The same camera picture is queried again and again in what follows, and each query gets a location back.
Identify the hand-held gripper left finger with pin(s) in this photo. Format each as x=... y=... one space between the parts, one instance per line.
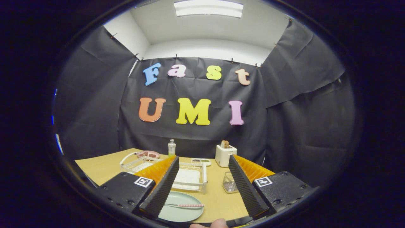
x=161 y=190

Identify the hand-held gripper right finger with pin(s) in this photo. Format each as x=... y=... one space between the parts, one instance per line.
x=246 y=190

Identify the light green plate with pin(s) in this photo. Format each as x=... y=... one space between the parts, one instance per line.
x=183 y=213

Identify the pink plate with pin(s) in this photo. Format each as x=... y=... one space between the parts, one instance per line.
x=156 y=153

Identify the white toaster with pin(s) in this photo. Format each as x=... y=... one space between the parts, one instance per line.
x=223 y=156

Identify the clear bottle with green drink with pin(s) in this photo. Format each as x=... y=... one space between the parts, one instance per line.
x=171 y=148

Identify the white divided snack tray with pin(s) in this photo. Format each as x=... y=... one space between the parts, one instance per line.
x=201 y=162

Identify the brown bread slice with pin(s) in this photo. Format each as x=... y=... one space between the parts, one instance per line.
x=225 y=144

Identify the ceiling light panel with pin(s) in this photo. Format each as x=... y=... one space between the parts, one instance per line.
x=208 y=8

